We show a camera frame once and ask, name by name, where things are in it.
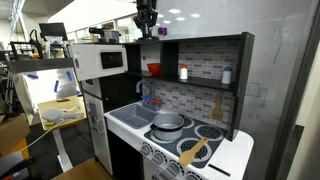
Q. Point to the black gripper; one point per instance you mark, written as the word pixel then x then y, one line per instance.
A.
pixel 146 8

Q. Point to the large grey cooking pot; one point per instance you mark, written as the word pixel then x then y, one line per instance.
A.
pixel 111 36

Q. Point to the small grey toy pot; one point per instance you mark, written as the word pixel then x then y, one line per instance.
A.
pixel 168 131

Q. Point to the grey toy stove knob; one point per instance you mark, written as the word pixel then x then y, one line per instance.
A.
pixel 192 176
pixel 174 168
pixel 158 157
pixel 146 149

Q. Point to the purple block magnet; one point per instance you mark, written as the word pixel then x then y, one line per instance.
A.
pixel 160 31
pixel 164 31

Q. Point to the red toy bowl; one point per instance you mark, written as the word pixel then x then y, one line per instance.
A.
pixel 154 69

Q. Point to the white shaker red cap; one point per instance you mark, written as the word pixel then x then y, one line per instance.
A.
pixel 183 73

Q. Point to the toy kitchen play set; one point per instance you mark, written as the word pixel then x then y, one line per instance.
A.
pixel 206 53

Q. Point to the white toy microwave door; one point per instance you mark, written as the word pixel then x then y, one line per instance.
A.
pixel 88 61

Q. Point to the grey toy faucet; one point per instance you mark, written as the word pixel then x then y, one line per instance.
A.
pixel 146 98

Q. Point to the grey toy sink basin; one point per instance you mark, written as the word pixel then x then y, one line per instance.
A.
pixel 133 115

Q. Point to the black computer monitor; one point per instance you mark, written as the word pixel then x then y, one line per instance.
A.
pixel 53 30

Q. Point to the blue tape strip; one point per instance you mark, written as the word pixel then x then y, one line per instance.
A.
pixel 32 76
pixel 56 86
pixel 69 76

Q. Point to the white shaker blue cap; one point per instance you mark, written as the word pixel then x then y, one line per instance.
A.
pixel 227 76

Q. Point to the small wooden slotted turner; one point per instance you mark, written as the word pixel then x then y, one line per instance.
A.
pixel 217 111

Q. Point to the wooden top standing desk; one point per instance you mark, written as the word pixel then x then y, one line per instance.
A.
pixel 66 103

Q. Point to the white panel board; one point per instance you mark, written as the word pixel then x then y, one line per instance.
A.
pixel 43 86

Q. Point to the grey toy stovetop panel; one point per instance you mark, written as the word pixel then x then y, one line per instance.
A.
pixel 216 133

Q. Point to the light wooden toy spatula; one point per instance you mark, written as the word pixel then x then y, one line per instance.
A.
pixel 190 155

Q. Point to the large cardboard box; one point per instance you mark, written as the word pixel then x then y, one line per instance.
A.
pixel 13 133

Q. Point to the white wall whiteboard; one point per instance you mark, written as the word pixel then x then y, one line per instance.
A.
pixel 276 66

